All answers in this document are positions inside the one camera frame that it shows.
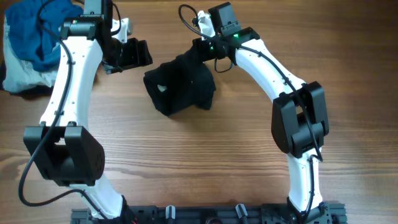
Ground black shorts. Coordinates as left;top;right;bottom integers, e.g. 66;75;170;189
143;47;216;116

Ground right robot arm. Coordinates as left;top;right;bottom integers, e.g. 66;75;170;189
189;2;329;223

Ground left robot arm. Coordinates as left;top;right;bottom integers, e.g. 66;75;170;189
24;1;152;223

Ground blue crumpled garment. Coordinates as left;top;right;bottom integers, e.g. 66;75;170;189
5;0;83;72

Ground dark folded garment under pile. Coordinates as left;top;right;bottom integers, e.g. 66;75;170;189
1;60;58;97

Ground light blue white garment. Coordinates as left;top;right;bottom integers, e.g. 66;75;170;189
3;18;60;93

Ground left black camera cable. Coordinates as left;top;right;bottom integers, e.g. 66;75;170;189
17;0;108;218

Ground black camera cable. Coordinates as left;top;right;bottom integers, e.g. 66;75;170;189
17;0;108;218
178;4;324;218

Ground right black camera cable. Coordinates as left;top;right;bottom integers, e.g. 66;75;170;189
178;4;324;218

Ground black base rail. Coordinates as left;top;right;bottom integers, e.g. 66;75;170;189
70;203;346;224

